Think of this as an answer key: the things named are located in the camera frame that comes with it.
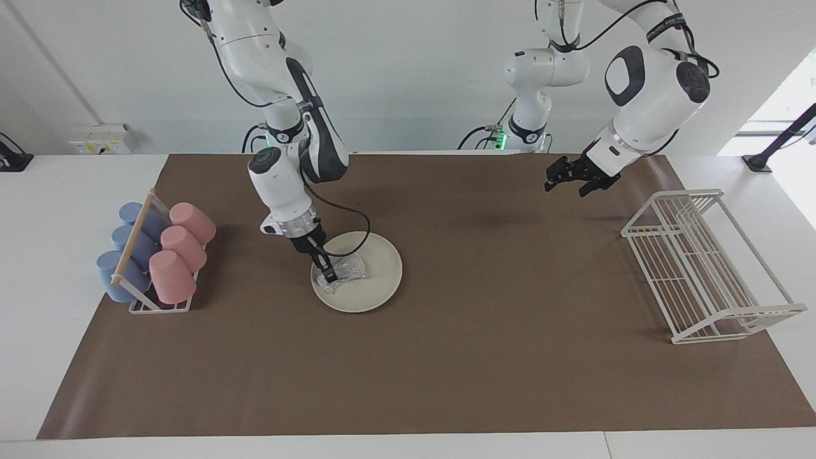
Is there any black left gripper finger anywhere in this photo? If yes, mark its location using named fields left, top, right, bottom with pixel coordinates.
left=310, top=249, right=333, bottom=284
left=316, top=246, right=339, bottom=283

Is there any silver foil bag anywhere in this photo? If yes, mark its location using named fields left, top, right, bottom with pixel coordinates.
left=317, top=253, right=371, bottom=296

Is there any cream round plate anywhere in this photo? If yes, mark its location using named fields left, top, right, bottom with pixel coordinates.
left=310, top=231, right=404, bottom=314

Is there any pink plastic cup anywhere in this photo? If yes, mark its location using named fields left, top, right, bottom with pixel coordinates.
left=169, top=202, right=217, bottom=245
left=149, top=250, right=198, bottom=305
left=160, top=226, right=208, bottom=273

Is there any blue plastic cup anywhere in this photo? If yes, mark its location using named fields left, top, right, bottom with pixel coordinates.
left=119, top=202, right=170, bottom=240
left=111, top=224, right=161, bottom=269
left=96, top=250, right=151, bottom=303

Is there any white cup holder rack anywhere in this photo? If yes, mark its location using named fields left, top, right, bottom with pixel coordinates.
left=110, top=189, right=208, bottom=315

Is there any brown table mat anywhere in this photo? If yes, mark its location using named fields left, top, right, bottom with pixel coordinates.
left=36, top=153, right=816, bottom=441

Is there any black angled stand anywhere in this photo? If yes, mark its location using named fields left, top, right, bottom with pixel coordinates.
left=741, top=103, right=816, bottom=174

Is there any black table clamp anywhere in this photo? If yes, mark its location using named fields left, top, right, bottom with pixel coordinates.
left=0, top=132, right=34, bottom=173

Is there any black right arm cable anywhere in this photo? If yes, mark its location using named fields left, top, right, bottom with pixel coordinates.
left=300, top=182, right=372, bottom=259

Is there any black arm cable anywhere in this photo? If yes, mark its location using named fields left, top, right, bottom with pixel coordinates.
left=300, top=182, right=372, bottom=259
left=535, top=0, right=722, bottom=84

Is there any black left base cable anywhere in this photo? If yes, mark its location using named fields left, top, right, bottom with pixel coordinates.
left=456, top=96, right=518, bottom=152

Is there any black base cable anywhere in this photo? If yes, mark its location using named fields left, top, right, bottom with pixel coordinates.
left=241, top=123, right=270, bottom=154
left=456, top=96, right=518, bottom=152

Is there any black right base cable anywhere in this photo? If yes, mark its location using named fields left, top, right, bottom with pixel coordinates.
left=241, top=123, right=270, bottom=154

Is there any white wire dish rack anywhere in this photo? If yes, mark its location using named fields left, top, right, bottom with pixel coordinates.
left=621, top=188, right=808, bottom=346

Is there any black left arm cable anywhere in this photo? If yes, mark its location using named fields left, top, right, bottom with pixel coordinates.
left=535, top=0, right=722, bottom=84

